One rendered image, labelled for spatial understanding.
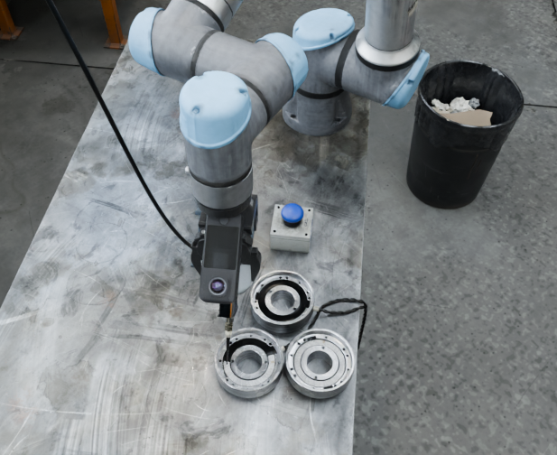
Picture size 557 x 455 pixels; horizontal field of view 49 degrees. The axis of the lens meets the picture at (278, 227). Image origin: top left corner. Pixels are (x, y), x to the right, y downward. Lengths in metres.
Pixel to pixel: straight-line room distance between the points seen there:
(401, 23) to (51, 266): 0.73
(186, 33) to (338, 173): 0.56
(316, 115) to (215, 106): 0.67
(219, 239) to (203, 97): 0.19
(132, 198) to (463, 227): 1.36
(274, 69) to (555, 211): 1.83
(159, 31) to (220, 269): 0.30
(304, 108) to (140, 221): 0.41
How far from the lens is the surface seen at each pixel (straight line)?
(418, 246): 2.18
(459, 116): 2.14
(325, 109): 1.29
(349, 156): 1.28
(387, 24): 1.09
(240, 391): 0.94
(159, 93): 1.44
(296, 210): 1.07
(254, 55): 0.73
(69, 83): 2.87
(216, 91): 0.65
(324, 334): 0.99
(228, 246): 0.76
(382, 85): 1.17
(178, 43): 0.77
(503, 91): 2.24
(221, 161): 0.67
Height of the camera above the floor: 1.69
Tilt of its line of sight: 51 degrees down
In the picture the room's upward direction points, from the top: 1 degrees clockwise
